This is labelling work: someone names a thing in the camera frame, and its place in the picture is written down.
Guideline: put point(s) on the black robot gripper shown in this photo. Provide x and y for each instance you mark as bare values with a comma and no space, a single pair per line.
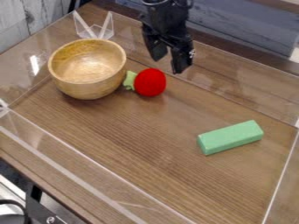
164,30

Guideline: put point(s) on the black table frame bracket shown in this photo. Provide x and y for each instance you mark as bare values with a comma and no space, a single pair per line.
46,210

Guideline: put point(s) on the green rectangular block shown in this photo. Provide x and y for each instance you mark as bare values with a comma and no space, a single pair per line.
230,137

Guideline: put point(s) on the light wooden bowl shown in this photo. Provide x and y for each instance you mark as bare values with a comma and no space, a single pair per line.
88,68

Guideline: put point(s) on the red knitted strawberry toy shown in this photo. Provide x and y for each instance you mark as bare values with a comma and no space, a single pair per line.
148,82

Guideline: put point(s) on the clear acrylic corner bracket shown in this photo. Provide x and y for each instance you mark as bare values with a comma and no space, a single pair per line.
94,31

